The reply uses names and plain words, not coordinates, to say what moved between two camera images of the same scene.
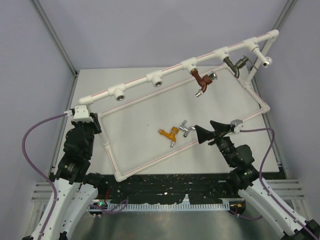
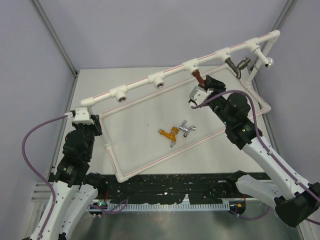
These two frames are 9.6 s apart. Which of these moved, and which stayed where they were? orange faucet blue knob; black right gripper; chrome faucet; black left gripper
Moved: black right gripper
Stayed: chrome faucet; orange faucet blue knob; black left gripper
